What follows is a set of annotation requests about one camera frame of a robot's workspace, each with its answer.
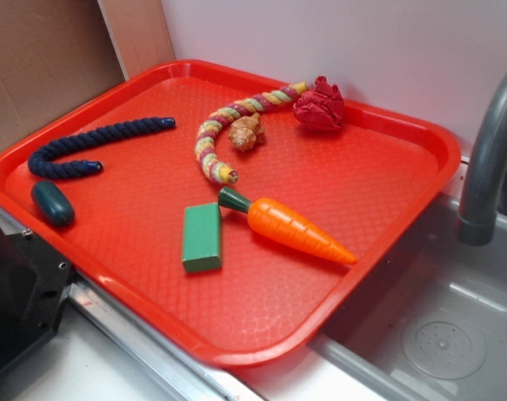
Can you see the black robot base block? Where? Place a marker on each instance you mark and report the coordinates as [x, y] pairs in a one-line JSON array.
[[34, 282]]

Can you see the orange toy carrot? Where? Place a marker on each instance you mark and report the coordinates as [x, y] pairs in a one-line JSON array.
[[283, 225]]

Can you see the red plastic tray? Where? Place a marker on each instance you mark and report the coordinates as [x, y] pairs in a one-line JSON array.
[[365, 185]]

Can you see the green wooden block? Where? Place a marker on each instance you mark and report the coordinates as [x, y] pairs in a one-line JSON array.
[[201, 246]]

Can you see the tan seashell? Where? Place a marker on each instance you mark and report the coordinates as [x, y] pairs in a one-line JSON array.
[[247, 132]]

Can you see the crumpled red paper ball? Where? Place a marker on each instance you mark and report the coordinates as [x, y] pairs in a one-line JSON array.
[[321, 108]]

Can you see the dark green oval pebble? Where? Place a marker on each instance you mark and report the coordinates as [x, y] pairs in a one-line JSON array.
[[53, 204]]

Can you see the grey toy sink basin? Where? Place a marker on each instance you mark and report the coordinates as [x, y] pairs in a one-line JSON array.
[[429, 322]]

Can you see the grey toy faucet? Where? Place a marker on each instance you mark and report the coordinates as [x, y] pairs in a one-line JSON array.
[[484, 194]]

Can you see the brown cardboard panel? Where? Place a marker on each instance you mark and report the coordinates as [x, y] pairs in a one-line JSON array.
[[54, 57]]

